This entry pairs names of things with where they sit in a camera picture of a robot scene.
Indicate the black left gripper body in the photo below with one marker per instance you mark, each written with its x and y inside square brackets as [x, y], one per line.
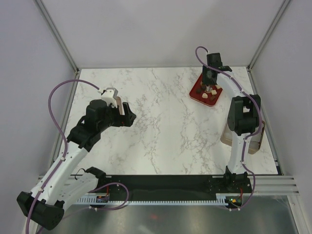
[115, 119]

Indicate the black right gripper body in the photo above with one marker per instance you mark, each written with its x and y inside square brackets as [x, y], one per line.
[205, 79]

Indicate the steel tongs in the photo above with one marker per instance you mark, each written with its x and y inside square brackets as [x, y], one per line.
[208, 89]

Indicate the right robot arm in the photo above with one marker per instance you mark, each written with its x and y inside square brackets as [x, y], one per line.
[244, 121]

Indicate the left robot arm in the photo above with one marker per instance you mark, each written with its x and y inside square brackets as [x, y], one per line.
[47, 202]

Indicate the beige chocolate box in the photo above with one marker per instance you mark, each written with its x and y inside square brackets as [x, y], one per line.
[255, 143]

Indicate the beige box lid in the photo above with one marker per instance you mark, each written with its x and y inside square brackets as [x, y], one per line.
[120, 105]

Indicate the red square tray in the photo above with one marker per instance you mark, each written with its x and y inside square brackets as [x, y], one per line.
[198, 97]

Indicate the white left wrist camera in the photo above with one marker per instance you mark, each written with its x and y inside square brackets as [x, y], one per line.
[109, 96]

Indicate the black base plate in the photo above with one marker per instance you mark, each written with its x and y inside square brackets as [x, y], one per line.
[166, 186]

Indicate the aluminium frame right post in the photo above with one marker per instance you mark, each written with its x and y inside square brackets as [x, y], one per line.
[274, 23]

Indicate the aluminium frame post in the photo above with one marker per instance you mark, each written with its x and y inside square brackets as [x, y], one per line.
[274, 23]
[55, 32]

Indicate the aluminium frame left post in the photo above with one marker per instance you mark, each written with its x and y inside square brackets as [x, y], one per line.
[55, 32]

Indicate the white cable duct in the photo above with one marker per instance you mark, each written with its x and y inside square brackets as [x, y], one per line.
[217, 199]

